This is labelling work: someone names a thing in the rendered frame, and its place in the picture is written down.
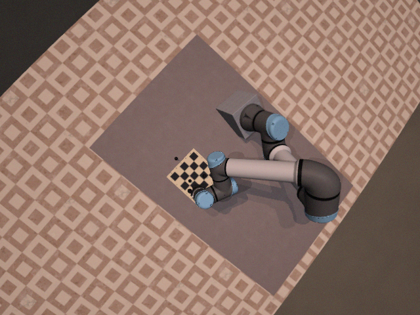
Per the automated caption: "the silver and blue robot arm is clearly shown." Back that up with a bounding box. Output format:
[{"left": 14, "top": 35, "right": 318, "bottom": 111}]
[{"left": 194, "top": 104, "right": 341, "bottom": 223}]

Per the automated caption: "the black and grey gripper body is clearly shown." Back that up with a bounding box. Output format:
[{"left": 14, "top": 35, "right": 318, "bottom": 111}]
[{"left": 191, "top": 184, "right": 204, "bottom": 199}]

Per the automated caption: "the tan and black chessboard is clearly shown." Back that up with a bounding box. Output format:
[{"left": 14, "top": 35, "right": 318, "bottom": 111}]
[{"left": 167, "top": 148, "right": 213, "bottom": 203}]

